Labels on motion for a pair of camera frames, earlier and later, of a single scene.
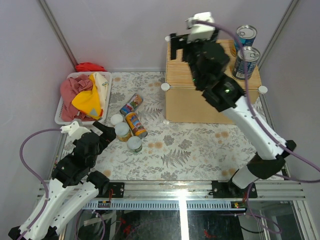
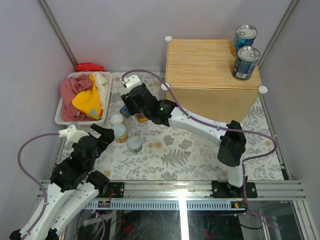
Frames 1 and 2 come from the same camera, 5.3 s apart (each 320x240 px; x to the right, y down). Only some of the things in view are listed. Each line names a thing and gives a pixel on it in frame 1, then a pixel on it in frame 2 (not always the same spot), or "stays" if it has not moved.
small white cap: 116,118 stays
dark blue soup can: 252,55 stays
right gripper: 180,42 → 130,104
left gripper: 109,134 stays
